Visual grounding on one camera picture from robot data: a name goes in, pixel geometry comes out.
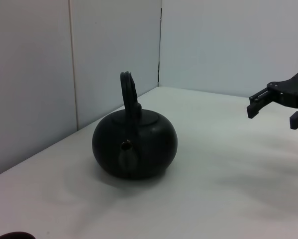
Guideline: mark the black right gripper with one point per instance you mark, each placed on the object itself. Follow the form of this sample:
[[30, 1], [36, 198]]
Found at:
[[295, 92]]

